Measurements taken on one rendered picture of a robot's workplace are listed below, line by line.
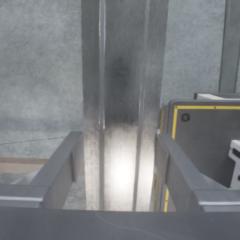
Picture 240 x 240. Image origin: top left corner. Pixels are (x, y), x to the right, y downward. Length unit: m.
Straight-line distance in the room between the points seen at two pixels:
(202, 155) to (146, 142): 0.74
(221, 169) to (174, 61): 0.62
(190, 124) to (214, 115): 0.11
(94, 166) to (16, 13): 1.10
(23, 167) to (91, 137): 0.83
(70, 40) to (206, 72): 0.80
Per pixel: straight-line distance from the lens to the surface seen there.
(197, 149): 0.86
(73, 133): 0.16
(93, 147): 0.16
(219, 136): 0.88
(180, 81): 1.09
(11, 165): 1.00
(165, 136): 0.16
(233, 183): 1.02
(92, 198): 0.19
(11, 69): 1.20
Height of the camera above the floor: 1.02
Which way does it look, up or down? 74 degrees down
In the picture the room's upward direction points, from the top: 179 degrees clockwise
